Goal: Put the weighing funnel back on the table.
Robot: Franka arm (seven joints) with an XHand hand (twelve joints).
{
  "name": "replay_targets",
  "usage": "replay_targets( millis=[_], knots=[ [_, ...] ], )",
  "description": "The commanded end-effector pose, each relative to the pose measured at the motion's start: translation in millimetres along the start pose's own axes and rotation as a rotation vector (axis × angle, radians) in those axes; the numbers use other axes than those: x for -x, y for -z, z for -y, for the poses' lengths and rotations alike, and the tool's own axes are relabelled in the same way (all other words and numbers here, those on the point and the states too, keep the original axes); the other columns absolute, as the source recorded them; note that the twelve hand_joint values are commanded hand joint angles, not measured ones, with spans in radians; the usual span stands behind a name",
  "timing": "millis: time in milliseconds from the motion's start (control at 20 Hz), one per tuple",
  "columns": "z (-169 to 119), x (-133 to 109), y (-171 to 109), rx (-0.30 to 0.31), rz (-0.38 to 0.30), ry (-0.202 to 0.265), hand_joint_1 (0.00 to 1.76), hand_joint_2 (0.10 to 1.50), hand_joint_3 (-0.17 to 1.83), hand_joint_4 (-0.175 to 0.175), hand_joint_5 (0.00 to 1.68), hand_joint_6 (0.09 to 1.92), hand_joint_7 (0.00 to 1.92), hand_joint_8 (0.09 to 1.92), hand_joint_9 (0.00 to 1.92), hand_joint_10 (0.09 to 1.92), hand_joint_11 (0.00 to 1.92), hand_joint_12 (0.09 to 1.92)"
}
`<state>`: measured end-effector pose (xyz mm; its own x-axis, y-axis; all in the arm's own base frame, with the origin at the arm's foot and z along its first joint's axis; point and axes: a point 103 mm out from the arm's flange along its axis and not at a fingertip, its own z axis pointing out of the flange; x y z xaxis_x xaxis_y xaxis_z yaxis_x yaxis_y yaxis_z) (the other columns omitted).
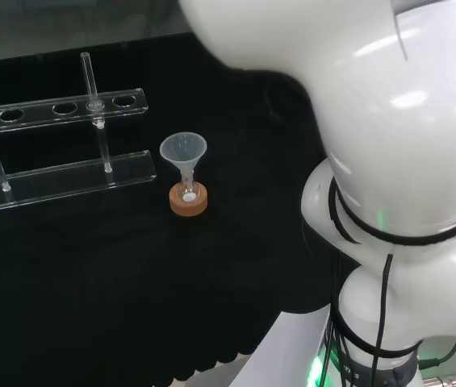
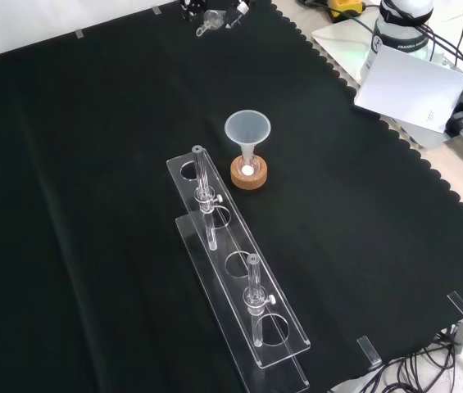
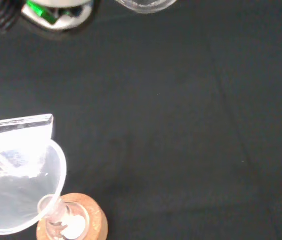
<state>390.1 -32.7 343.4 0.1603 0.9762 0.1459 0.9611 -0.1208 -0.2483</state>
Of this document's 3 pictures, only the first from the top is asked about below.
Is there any black bench cloth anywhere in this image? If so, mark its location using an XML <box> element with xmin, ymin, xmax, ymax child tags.
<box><xmin>0</xmin><ymin>31</ymin><xmax>336</xmax><ymax>382</ymax></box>

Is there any small glass round-bottom flask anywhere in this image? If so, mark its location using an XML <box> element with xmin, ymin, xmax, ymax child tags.
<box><xmin>176</xmin><ymin>177</ymin><xmax>203</xmax><ymax>205</ymax></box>

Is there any clear acrylic funnel stand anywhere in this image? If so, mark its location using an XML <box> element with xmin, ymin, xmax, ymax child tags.
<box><xmin>0</xmin><ymin>51</ymin><xmax>158</xmax><ymax>215</ymax></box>

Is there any brown cork ring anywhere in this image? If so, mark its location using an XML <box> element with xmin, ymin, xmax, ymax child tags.
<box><xmin>169</xmin><ymin>181</ymin><xmax>209</xmax><ymax>218</ymax></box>

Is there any translucent plastic weighing funnel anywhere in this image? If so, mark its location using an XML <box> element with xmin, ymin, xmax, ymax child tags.
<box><xmin>159</xmin><ymin>134</ymin><xmax>208</xmax><ymax>185</ymax></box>

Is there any black cable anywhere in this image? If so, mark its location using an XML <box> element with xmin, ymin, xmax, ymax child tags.
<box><xmin>370</xmin><ymin>248</ymin><xmax>395</xmax><ymax>387</ymax></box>

